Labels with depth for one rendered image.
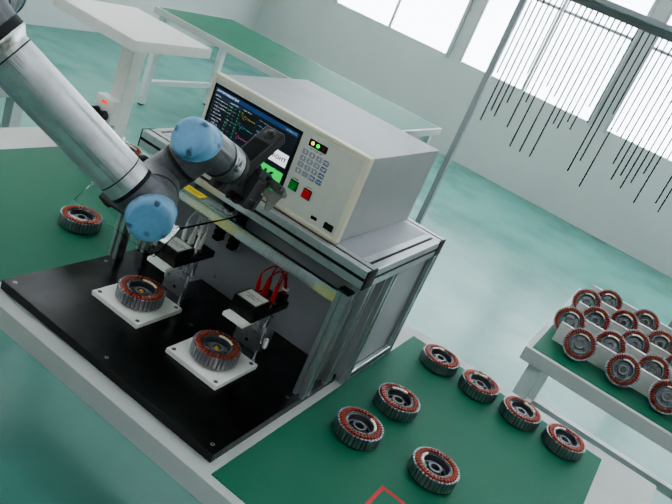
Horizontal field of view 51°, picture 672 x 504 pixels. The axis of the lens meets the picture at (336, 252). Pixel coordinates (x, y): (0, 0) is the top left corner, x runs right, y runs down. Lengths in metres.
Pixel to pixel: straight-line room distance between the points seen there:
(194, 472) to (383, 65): 7.33
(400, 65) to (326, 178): 6.85
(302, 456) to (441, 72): 6.91
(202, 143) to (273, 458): 0.65
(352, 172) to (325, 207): 0.10
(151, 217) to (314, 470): 0.66
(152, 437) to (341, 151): 0.68
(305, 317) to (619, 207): 6.17
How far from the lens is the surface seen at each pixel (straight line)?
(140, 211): 1.10
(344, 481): 1.51
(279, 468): 1.47
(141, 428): 1.45
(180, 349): 1.61
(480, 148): 7.98
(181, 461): 1.41
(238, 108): 1.64
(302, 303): 1.75
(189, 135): 1.20
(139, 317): 1.68
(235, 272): 1.85
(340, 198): 1.51
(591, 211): 7.75
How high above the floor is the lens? 1.69
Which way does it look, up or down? 23 degrees down
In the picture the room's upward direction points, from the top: 23 degrees clockwise
